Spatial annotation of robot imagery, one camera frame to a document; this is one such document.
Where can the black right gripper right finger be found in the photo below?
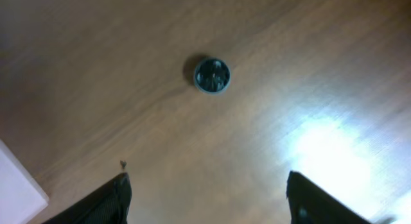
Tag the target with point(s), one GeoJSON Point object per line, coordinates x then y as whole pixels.
{"type": "Point", "coordinates": [308, 203]}

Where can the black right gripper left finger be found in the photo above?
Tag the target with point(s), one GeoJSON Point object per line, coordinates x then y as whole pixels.
{"type": "Point", "coordinates": [109, 204]}

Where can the small black round tin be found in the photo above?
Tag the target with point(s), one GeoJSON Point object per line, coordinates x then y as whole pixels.
{"type": "Point", "coordinates": [212, 76]}

